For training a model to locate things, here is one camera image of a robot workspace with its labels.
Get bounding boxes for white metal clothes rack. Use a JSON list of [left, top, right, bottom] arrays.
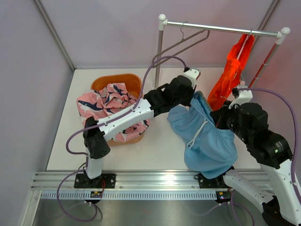
[[154, 14, 291, 90]]

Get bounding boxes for grey hanger of pink shorts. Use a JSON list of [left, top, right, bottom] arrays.
[[151, 22, 211, 68]]

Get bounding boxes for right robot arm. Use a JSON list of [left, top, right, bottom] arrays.
[[210, 101, 301, 226]]

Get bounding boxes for orange mesh shorts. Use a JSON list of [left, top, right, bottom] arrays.
[[207, 34, 254, 111]]

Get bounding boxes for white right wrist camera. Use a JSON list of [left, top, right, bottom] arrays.
[[228, 81, 253, 109]]

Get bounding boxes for light blue mesh shorts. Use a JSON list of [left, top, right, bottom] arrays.
[[167, 91, 238, 179]]

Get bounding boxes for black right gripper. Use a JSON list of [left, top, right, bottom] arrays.
[[211, 100, 253, 145]]

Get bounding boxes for orange plastic tub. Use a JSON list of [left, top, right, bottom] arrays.
[[91, 73, 149, 146]]

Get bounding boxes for white slotted cable duct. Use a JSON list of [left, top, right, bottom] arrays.
[[41, 190, 217, 200]]

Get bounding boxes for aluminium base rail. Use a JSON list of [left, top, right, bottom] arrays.
[[30, 170, 273, 191]]

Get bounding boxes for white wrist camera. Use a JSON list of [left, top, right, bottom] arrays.
[[183, 67, 201, 88], [228, 81, 253, 109]]

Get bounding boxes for pink navy patterned shorts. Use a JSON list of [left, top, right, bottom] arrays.
[[76, 83, 150, 146]]

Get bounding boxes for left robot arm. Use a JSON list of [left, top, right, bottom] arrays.
[[74, 74, 197, 189]]

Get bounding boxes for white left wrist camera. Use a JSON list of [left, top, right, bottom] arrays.
[[183, 67, 201, 88]]

